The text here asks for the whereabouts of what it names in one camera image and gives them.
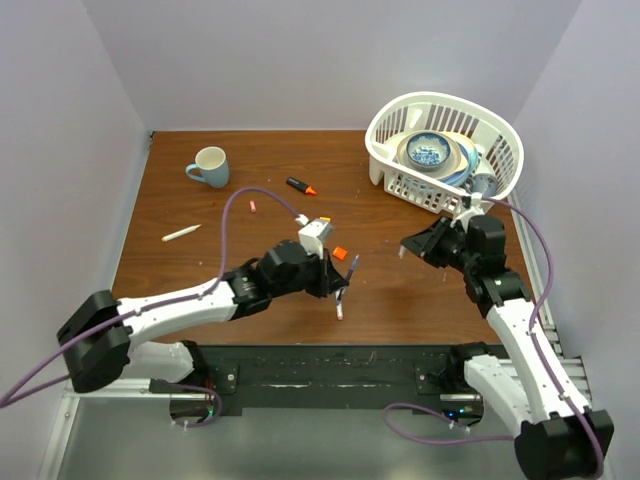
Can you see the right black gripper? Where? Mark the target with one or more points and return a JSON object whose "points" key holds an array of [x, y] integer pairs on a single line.
{"points": [[425, 242]]}

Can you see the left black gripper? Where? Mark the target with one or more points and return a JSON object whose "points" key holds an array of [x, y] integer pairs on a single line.
{"points": [[328, 278]]}

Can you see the white pink pen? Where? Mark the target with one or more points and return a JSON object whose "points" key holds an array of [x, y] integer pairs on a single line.
{"points": [[339, 308]]}

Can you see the dark blue pen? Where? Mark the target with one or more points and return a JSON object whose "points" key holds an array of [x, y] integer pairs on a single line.
{"points": [[350, 272]]}

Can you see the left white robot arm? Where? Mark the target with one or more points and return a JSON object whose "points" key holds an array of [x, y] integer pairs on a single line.
{"points": [[100, 338]]}

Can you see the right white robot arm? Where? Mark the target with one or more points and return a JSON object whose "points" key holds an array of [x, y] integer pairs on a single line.
{"points": [[556, 433]]}

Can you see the white yellow pen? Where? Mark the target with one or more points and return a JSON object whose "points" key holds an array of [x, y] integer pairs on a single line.
{"points": [[180, 233]]}

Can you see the orange highlighter cap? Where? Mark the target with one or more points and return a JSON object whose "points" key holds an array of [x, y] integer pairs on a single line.
{"points": [[340, 253]]}

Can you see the grey cup in basket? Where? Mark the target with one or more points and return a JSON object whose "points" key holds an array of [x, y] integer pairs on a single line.
{"points": [[485, 184]]}

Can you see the stacked plates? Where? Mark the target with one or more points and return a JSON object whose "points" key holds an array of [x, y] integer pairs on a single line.
{"points": [[457, 169]]}

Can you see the blue patterned bowl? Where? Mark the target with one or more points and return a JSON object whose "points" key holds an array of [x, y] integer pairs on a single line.
{"points": [[427, 150]]}

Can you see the white plastic dish basket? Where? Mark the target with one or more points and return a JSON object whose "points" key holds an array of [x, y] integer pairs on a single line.
{"points": [[500, 149]]}

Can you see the black orange highlighter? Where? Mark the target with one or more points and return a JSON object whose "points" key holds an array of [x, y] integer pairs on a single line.
{"points": [[301, 186]]}

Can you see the light blue mug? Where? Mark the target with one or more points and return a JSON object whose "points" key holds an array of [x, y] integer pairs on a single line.
{"points": [[211, 167]]}

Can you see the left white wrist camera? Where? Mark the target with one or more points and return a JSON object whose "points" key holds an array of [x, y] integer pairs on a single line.
{"points": [[313, 234]]}

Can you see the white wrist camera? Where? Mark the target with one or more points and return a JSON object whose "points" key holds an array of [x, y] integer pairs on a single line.
{"points": [[469, 206], [313, 234]]}

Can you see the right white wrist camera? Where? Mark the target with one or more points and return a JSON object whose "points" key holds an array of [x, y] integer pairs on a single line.
{"points": [[469, 206]]}

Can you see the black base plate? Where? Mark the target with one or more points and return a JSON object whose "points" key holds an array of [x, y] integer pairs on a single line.
{"points": [[335, 377]]}

